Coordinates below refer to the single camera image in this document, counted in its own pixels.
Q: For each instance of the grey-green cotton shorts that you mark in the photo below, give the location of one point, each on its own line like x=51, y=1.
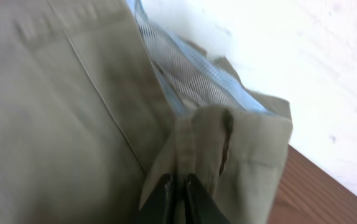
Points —
x=97, y=102

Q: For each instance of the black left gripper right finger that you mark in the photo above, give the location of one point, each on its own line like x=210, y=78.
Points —
x=199, y=206

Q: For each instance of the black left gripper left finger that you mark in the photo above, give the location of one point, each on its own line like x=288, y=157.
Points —
x=159, y=207

